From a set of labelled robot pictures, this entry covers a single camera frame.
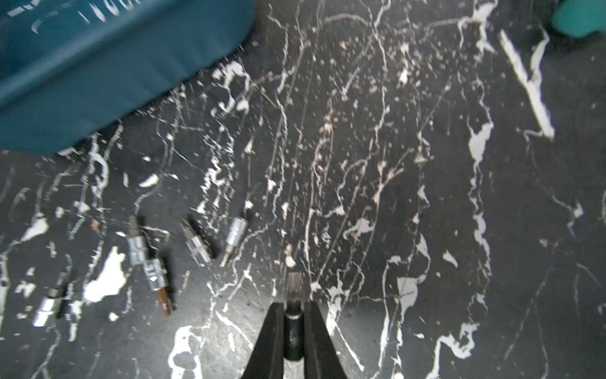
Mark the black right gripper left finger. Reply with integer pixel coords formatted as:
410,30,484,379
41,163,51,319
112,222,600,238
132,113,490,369
241,303,285,379

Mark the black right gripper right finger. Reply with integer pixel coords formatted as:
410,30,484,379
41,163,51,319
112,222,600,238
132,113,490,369
304,301,347,379

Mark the silver socket bit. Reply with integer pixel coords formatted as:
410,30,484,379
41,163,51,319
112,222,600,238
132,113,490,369
284,272,304,361
180,219,212,267
126,216,148,266
33,272,68,328
220,217,249,267

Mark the silver bit brown tip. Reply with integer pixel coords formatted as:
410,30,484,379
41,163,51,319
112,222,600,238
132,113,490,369
143,257,171,317

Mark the teal plastic storage box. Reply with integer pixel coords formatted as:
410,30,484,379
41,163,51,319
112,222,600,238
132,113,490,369
1,1,257,154

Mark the green work glove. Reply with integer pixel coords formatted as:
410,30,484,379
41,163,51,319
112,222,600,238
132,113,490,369
550,0,605,39

